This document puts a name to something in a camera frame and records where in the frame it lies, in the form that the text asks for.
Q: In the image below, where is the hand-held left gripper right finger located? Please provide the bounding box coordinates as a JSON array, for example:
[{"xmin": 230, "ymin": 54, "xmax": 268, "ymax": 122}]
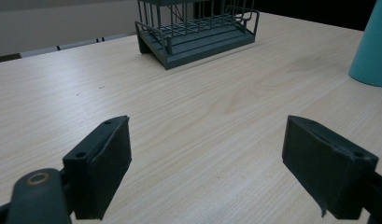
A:
[{"xmin": 281, "ymin": 115, "xmax": 380, "ymax": 220}]

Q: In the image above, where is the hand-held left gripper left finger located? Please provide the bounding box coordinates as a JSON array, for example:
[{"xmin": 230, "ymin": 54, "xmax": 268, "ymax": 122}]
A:
[{"xmin": 62, "ymin": 115, "xmax": 133, "ymax": 221}]

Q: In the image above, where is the teal cup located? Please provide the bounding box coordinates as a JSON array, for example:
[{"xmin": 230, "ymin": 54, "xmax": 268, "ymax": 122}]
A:
[{"xmin": 347, "ymin": 0, "xmax": 382, "ymax": 88}]

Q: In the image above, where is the dark grey wire rack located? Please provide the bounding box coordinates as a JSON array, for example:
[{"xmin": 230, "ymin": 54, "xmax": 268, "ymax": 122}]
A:
[{"xmin": 134, "ymin": 0, "xmax": 261, "ymax": 71}]

